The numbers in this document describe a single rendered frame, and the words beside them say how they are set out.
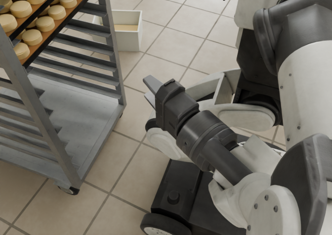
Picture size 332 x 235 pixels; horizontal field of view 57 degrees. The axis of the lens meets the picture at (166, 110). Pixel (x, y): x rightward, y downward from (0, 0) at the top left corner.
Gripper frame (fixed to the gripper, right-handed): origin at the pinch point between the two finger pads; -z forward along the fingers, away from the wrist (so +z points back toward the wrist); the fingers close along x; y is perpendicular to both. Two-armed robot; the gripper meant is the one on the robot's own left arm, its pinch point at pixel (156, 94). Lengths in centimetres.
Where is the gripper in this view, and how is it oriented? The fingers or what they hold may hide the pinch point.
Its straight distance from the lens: 61.4
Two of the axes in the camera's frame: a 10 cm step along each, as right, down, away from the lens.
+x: 0.0, -6.1, -7.9
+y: -7.7, 5.1, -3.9
